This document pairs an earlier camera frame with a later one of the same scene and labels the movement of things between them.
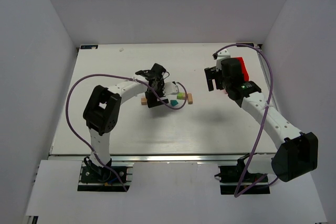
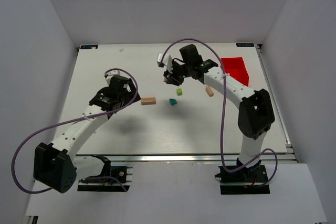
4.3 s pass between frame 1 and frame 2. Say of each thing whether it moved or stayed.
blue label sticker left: stayed
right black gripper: moved
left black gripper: moved
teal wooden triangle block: stayed
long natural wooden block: stayed
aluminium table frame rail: stayed
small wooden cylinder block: moved
